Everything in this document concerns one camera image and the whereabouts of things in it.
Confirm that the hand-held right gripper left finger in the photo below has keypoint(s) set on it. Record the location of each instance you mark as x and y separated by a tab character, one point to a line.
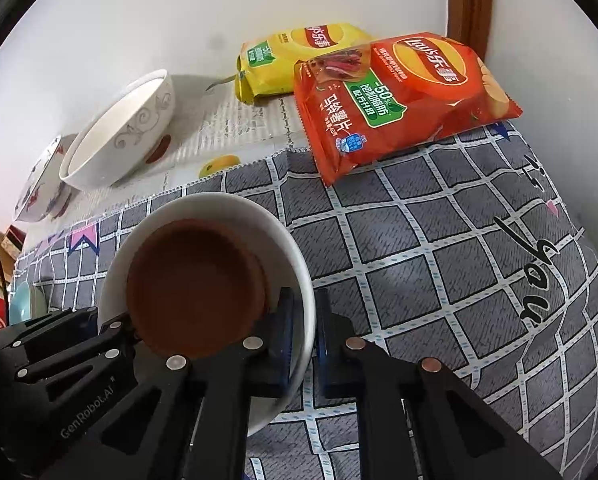
284	325

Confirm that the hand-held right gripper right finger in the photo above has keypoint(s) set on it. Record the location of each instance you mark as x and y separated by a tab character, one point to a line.
324	330

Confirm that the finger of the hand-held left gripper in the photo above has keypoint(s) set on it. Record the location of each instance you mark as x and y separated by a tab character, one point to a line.
119	332
54	325

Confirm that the teal plate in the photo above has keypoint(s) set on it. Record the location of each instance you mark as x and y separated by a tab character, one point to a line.
24	305

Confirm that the small white bowl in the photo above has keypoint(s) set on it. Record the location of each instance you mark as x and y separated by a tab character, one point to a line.
279	240

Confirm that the grey checked cloth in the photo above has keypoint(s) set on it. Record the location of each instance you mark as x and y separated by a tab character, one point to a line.
429	260

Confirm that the white bowl with blue cranes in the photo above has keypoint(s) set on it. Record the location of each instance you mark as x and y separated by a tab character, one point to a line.
39	190

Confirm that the large white bowl grey floral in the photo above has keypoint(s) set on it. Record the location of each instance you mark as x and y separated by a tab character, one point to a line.
129	130

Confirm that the red chips bag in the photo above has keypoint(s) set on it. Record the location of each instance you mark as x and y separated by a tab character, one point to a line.
404	110

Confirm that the yellow chips bag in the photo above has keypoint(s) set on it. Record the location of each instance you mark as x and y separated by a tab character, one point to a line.
274	70

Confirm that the brown wooden door frame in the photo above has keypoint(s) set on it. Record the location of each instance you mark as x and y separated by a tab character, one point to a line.
471	5

